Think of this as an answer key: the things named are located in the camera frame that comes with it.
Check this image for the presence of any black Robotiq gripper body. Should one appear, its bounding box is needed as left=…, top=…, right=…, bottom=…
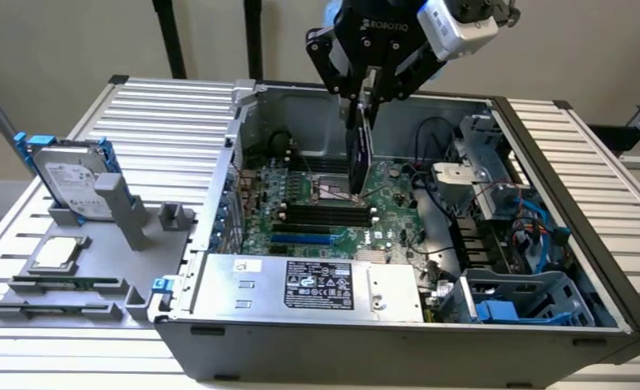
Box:
left=332, top=0, right=429, bottom=70

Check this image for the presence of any black graphics card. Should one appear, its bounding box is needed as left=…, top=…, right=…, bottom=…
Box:
left=345, top=67, right=380, bottom=197

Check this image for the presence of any black RAM slot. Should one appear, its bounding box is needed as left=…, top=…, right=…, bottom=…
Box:
left=289, top=201, right=379, bottom=213
left=287, top=216, right=379, bottom=229
left=287, top=211, right=379, bottom=223
left=288, top=206, right=379, bottom=219

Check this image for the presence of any black expansion slot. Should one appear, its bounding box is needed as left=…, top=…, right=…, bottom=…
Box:
left=272, top=226, right=344, bottom=237

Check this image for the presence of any blue expansion slot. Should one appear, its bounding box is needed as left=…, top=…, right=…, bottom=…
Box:
left=269, top=232, right=333, bottom=245

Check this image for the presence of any black stand pole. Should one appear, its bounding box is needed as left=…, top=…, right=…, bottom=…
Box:
left=156, top=0, right=188, bottom=80
left=242, top=0, right=264, bottom=80

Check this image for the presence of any grey metal drive cage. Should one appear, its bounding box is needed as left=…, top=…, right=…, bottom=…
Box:
left=453, top=114, right=520, bottom=192

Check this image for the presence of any CPU socket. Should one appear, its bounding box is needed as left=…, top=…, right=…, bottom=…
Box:
left=308, top=172, right=369, bottom=205

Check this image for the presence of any green motherboard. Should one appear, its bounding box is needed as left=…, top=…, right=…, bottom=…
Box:
left=237, top=153, right=428, bottom=263

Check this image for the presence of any black box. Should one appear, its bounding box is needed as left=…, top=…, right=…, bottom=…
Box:
left=587, top=124, right=640, bottom=157

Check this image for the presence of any small silver chipset heatsink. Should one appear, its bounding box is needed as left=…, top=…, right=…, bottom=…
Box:
left=355, top=249, right=391, bottom=263

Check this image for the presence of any silver hard disk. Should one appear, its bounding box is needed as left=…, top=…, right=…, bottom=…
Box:
left=32, top=147, right=112, bottom=223

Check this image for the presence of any silver power supply unit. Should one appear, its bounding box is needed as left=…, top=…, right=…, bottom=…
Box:
left=192, top=253, right=428, bottom=324

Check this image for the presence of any grey disk bay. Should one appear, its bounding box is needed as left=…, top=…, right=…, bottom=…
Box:
left=457, top=269, right=598, bottom=327

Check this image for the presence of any blue hard disk carrier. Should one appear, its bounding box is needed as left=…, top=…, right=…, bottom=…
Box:
left=13, top=131, right=144, bottom=225

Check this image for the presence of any blue disk bay latch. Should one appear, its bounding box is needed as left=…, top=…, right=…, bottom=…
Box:
left=473, top=299, right=521, bottom=325

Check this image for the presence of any blue case latch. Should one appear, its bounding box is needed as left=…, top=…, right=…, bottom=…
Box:
left=150, top=275, right=177, bottom=294

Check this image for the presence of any grey parts rack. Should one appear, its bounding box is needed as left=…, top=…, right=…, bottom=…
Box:
left=0, top=173, right=200, bottom=329

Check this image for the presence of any black open PC case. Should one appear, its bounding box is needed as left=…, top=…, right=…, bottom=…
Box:
left=150, top=78, right=640, bottom=386

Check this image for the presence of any silver CPU chip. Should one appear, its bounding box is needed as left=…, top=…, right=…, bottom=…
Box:
left=32, top=236, right=88, bottom=270

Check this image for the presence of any green RAM stick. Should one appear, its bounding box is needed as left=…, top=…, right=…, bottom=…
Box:
left=10, top=275, right=125, bottom=292

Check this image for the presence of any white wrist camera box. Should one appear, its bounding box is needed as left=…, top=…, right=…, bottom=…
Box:
left=416, top=0, right=501, bottom=63

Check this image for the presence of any black looped power cable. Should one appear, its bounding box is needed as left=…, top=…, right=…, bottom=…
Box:
left=413, top=116, right=459, bottom=174

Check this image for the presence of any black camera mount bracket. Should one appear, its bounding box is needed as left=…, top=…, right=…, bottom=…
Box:
left=453, top=0, right=523, bottom=30

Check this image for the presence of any black short cable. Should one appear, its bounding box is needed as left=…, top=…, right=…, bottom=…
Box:
left=268, top=129, right=301, bottom=164

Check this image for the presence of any red wire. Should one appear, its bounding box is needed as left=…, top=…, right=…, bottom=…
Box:
left=471, top=183, right=523, bottom=213

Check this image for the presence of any blue SATA wire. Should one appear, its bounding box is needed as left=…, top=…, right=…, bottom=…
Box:
left=508, top=193, right=574, bottom=271

